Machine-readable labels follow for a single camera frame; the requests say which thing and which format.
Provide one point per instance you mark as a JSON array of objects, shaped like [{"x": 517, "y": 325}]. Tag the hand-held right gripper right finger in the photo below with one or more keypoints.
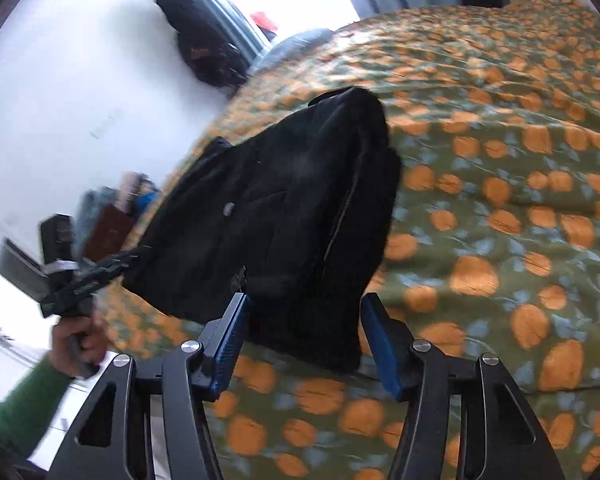
[{"x": 380, "y": 350}]

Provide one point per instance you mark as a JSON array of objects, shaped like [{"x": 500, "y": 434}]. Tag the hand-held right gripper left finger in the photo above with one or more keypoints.
[{"x": 232, "y": 350}]

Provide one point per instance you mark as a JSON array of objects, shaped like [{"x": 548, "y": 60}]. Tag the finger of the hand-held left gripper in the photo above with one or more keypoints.
[{"x": 110, "y": 267}]

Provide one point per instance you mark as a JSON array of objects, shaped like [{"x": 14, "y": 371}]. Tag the black pants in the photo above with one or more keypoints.
[{"x": 280, "y": 210}]

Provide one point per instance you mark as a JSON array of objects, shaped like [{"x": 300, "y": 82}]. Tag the person's left forearm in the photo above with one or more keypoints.
[{"x": 25, "y": 410}]

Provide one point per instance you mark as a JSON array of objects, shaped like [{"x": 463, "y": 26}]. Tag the person's left hand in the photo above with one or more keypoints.
[{"x": 67, "y": 345}]

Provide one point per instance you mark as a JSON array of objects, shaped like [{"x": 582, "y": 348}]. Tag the blue cloth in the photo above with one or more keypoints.
[{"x": 147, "y": 200}]

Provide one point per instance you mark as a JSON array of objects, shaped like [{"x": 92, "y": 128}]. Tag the green orange printed blanket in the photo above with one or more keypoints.
[{"x": 480, "y": 160}]

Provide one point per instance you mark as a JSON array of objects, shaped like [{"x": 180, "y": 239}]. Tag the dark bag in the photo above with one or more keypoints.
[{"x": 200, "y": 45}]

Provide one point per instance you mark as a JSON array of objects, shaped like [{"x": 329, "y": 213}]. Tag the grey pillow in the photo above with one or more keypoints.
[{"x": 295, "y": 45}]

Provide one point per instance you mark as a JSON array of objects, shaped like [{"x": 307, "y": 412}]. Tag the red object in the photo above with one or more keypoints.
[{"x": 264, "y": 20}]

